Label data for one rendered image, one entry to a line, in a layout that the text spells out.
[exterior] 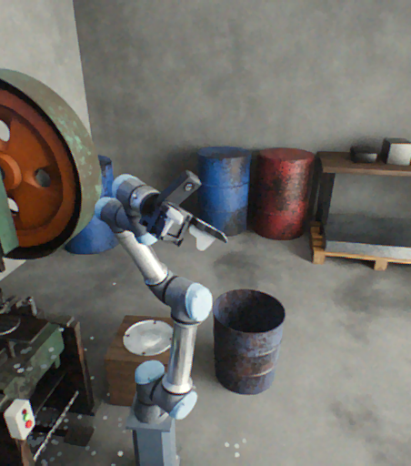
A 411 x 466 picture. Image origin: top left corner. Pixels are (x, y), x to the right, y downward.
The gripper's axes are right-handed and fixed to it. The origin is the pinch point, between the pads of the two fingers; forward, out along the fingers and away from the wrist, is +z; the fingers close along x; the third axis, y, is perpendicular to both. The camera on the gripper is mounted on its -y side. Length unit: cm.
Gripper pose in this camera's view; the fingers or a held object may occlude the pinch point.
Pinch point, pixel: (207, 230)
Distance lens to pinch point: 75.0
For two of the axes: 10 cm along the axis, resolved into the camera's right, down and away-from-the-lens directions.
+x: -6.4, -2.4, -7.3
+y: -4.7, 8.8, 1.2
